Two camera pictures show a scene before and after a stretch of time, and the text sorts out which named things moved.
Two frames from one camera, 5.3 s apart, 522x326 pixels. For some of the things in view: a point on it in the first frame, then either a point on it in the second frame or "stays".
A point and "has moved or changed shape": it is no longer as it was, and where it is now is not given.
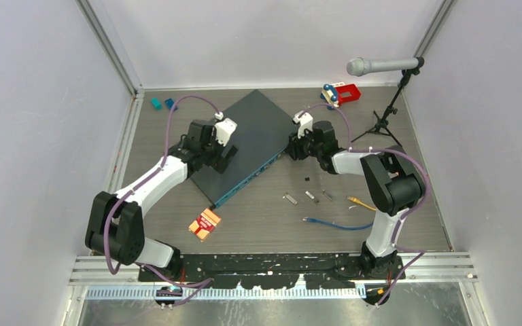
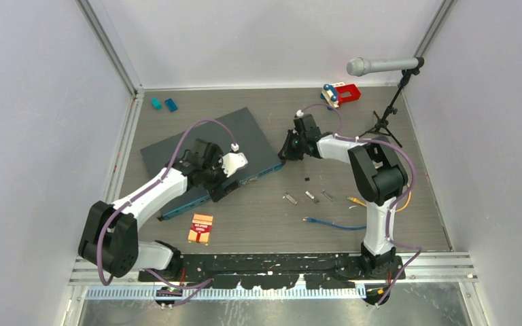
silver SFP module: [323, 192] stays
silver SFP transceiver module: [308, 193] stays
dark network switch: [262, 135] has moved or changed shape
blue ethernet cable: [338, 226] stays
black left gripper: [220, 165] to [219, 191]
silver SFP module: [290, 198] stays
